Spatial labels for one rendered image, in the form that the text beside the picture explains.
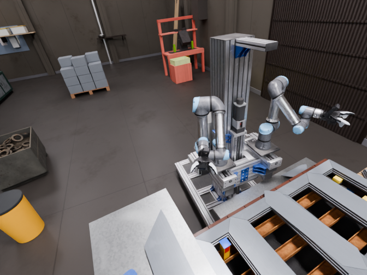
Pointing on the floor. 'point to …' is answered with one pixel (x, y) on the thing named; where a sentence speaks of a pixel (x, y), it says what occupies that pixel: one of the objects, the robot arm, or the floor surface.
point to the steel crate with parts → (21, 158)
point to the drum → (19, 217)
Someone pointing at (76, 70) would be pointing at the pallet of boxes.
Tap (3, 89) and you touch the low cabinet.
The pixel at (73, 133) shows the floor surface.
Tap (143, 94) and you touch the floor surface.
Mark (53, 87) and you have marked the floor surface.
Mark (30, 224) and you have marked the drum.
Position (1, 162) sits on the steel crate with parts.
